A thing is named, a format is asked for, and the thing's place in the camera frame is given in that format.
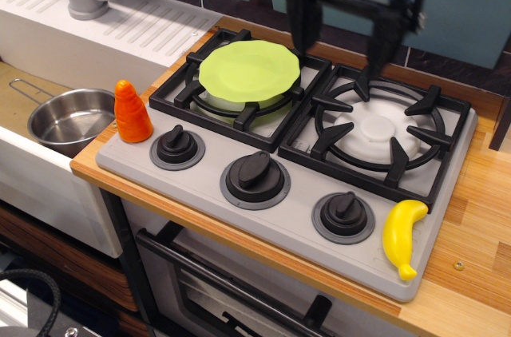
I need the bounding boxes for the white toy sink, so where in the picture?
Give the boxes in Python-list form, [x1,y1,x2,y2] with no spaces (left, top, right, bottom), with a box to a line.
[1,0,220,258]

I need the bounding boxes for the grey toy stove top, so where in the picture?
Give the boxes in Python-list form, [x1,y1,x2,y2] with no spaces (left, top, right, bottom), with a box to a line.
[96,105,477,302]

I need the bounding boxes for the middle black stove knob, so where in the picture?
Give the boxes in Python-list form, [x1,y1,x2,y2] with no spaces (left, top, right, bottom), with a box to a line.
[220,151,291,211]

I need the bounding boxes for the green plastic plate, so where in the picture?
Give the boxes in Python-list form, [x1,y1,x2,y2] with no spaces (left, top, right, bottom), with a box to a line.
[198,40,301,103]

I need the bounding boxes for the left black burner grate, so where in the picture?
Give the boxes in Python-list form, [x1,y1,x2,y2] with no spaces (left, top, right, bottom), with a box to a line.
[149,29,332,153]

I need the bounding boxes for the black burner grate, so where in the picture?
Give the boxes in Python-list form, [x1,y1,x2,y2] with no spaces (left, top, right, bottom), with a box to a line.
[149,29,332,153]
[279,65,473,206]

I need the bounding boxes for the right black burner grate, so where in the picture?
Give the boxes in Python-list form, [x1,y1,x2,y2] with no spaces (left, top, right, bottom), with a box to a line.
[279,65,473,206]

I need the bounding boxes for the right black stove knob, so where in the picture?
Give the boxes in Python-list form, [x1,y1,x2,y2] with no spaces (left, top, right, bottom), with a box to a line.
[311,192,375,245]

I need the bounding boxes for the toy oven door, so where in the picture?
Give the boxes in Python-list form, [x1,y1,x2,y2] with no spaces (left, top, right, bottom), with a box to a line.
[135,222,332,336]

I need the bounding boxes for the black braided cable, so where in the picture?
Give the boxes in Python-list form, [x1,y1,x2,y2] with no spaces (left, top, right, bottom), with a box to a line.
[0,268,61,337]

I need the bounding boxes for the small steel pot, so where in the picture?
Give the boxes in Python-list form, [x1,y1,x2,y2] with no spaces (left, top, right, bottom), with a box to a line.
[9,78,115,158]

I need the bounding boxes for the black stove knob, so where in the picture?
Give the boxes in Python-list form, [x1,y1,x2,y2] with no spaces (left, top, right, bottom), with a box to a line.
[149,125,206,171]
[311,192,375,245]
[220,151,291,211]

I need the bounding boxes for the left black stove knob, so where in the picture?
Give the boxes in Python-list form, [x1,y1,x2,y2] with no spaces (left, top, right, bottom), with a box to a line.
[149,125,206,171]

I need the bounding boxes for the yellow toy banana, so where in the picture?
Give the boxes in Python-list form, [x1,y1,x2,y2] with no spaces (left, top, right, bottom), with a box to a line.
[382,200,428,281]

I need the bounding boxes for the orange toy carrot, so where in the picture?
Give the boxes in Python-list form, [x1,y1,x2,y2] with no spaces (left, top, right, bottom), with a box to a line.
[114,80,153,143]

